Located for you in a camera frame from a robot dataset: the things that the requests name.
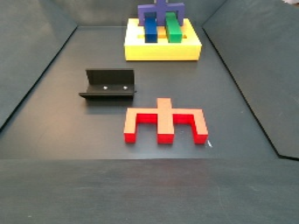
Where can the purple fork-shaped block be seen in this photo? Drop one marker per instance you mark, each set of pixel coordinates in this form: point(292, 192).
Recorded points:
point(159, 8)

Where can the yellow slotted board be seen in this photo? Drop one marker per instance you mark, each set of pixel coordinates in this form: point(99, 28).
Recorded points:
point(138, 50)

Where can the red fork-shaped block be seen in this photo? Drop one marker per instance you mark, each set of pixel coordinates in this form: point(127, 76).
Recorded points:
point(166, 116)

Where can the green long bar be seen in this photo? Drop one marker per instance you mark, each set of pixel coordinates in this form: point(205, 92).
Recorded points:
point(173, 28)

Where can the blue long bar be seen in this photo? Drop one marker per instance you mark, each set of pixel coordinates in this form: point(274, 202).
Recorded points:
point(150, 30)

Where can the black angle bracket holder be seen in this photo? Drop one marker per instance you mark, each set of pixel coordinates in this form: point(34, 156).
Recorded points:
point(110, 83)

